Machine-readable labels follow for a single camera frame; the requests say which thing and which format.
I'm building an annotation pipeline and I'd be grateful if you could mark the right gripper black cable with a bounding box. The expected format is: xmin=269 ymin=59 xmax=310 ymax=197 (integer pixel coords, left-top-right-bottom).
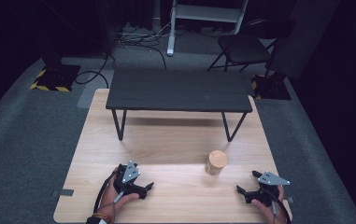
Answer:
xmin=267 ymin=188 xmax=292 ymax=224

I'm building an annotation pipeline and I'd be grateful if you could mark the bundle of floor cables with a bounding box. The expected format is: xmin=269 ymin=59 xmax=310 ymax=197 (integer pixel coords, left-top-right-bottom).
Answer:
xmin=115 ymin=21 xmax=175 ymax=71

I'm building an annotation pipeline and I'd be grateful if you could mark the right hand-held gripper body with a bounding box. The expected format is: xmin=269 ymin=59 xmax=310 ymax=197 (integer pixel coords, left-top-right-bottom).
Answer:
xmin=244 ymin=170 xmax=292 ymax=207

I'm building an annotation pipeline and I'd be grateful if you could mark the small black table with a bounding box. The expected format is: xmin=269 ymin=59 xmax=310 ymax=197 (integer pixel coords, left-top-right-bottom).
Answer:
xmin=105 ymin=67 xmax=254 ymax=143

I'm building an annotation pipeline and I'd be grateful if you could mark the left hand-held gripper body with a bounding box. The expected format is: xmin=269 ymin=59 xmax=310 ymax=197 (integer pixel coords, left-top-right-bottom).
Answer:
xmin=112 ymin=160 xmax=148 ymax=194

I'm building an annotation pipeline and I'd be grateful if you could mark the black floor cable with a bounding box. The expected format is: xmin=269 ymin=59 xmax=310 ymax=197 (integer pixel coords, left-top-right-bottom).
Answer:
xmin=74 ymin=51 xmax=118 ymax=90

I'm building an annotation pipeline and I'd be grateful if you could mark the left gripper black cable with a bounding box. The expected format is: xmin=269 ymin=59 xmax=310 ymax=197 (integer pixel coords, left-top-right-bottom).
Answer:
xmin=93 ymin=170 xmax=125 ymax=222

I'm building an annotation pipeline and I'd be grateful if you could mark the person's left hand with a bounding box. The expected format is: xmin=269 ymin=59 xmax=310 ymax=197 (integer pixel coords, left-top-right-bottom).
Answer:
xmin=98 ymin=167 xmax=141 ymax=220

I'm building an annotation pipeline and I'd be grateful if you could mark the grey tape strip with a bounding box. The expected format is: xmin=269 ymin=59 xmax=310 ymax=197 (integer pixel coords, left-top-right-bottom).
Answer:
xmin=51 ymin=188 xmax=75 ymax=198

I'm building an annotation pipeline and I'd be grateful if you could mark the white metal stand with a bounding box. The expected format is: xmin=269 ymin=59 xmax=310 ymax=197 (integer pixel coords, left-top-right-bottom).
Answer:
xmin=165 ymin=0 xmax=250 ymax=58

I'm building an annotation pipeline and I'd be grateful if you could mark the person's right hand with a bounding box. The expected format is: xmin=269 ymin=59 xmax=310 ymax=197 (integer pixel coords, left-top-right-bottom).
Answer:
xmin=250 ymin=186 xmax=288 ymax=224

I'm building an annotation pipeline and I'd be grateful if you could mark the black yellow-striped base plate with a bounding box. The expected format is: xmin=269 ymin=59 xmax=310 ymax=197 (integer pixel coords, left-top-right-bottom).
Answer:
xmin=250 ymin=72 xmax=292 ymax=102
xmin=29 ymin=63 xmax=82 ymax=93

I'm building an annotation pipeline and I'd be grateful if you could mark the orange and white wristband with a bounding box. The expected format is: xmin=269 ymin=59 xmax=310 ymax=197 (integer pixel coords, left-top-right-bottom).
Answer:
xmin=85 ymin=212 xmax=115 ymax=224

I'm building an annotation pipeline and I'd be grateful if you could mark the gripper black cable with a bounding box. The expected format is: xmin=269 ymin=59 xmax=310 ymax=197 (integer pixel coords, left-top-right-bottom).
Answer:
xmin=93 ymin=170 xmax=125 ymax=222
xmin=267 ymin=188 xmax=292 ymax=224

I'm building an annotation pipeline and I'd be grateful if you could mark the black folding chair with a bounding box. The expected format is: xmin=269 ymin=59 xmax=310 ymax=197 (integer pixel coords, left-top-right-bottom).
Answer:
xmin=206 ymin=18 xmax=297 ymax=78

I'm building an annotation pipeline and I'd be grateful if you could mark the wooden cylinder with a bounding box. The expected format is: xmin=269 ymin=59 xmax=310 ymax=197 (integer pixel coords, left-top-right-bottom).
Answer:
xmin=204 ymin=149 xmax=229 ymax=176

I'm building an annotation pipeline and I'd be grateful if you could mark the grey upright panel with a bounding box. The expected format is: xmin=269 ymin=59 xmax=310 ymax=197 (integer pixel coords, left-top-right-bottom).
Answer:
xmin=267 ymin=0 xmax=342 ymax=80

